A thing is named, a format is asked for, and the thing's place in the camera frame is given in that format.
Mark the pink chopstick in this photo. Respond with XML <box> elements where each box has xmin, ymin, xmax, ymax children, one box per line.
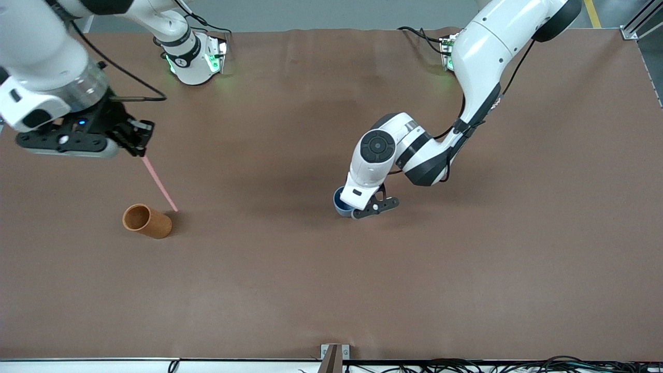
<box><xmin>141</xmin><ymin>155</ymin><xmax>179</xmax><ymax>213</ymax></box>

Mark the blue cup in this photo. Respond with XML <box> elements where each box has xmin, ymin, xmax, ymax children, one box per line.
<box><xmin>333</xmin><ymin>186</ymin><xmax>358</xmax><ymax>219</ymax></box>

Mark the brown cylindrical cup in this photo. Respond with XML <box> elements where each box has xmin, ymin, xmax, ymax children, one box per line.
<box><xmin>122</xmin><ymin>204</ymin><xmax>172</xmax><ymax>240</ymax></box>

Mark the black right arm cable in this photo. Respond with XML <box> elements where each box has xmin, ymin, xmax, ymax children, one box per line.
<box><xmin>70</xmin><ymin>21</ymin><xmax>168</xmax><ymax>102</ymax></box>

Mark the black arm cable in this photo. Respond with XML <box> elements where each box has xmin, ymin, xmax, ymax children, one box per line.
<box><xmin>70</xmin><ymin>21</ymin><xmax>168</xmax><ymax>102</ymax></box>
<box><xmin>388</xmin><ymin>38</ymin><xmax>537</xmax><ymax>185</ymax></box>

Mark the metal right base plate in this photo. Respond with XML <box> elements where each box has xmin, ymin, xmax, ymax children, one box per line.
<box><xmin>206</xmin><ymin>35</ymin><xmax>229</xmax><ymax>74</ymax></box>

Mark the metal base plate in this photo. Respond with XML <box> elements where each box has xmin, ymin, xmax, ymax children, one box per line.
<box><xmin>206</xmin><ymin>35</ymin><xmax>229</xmax><ymax>74</ymax></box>
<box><xmin>440</xmin><ymin>33</ymin><xmax>457</xmax><ymax>71</ymax></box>

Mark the black right base cable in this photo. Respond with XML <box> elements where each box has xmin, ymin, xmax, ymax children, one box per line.
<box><xmin>182</xmin><ymin>10</ymin><xmax>233</xmax><ymax>38</ymax></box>

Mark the black base cable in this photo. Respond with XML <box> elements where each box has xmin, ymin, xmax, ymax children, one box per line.
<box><xmin>182</xmin><ymin>10</ymin><xmax>233</xmax><ymax>38</ymax></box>
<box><xmin>397</xmin><ymin>26</ymin><xmax>452</xmax><ymax>55</ymax></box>

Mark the black left base cable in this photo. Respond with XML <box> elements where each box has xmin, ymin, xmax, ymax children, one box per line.
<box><xmin>397</xmin><ymin>26</ymin><xmax>452</xmax><ymax>55</ymax></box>

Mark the metal bracket with post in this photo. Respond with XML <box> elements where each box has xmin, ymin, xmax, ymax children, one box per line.
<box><xmin>318</xmin><ymin>344</ymin><xmax>350</xmax><ymax>373</ymax></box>

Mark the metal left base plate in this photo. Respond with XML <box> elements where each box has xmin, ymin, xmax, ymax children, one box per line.
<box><xmin>440</xmin><ymin>33</ymin><xmax>457</xmax><ymax>71</ymax></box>

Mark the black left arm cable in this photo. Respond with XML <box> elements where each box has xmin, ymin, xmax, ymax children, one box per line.
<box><xmin>388</xmin><ymin>38</ymin><xmax>537</xmax><ymax>185</ymax></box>

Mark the black cable bundle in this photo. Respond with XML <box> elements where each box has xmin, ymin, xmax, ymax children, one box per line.
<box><xmin>298</xmin><ymin>355</ymin><xmax>663</xmax><ymax>373</ymax></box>

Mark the aluminium frame profile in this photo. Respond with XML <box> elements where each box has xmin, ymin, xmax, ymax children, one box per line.
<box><xmin>620</xmin><ymin>0</ymin><xmax>663</xmax><ymax>108</ymax></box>

